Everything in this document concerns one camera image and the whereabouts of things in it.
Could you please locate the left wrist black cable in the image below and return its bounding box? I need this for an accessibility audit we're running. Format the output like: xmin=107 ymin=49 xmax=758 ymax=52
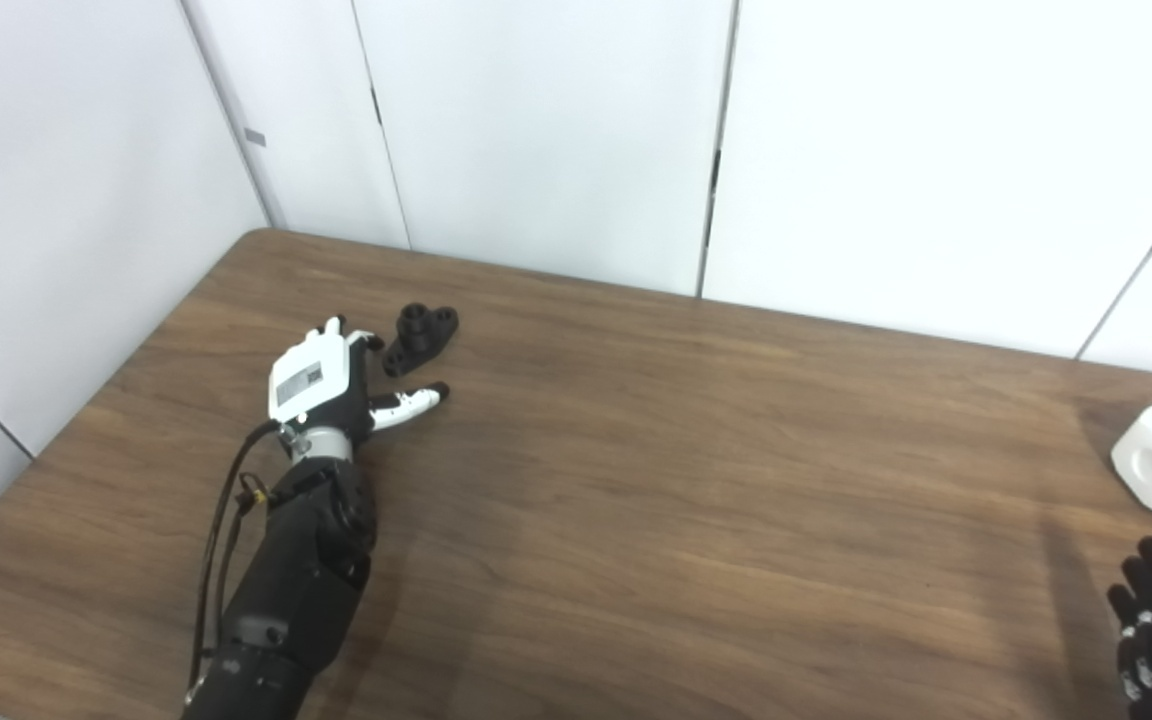
xmin=186 ymin=419 xmax=283 ymax=701

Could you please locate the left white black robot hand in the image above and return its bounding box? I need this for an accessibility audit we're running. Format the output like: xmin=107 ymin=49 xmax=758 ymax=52
xmin=268 ymin=315 xmax=452 ymax=453

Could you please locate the black flanged holder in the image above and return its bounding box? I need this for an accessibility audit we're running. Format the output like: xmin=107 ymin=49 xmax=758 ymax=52
xmin=381 ymin=303 xmax=462 ymax=380

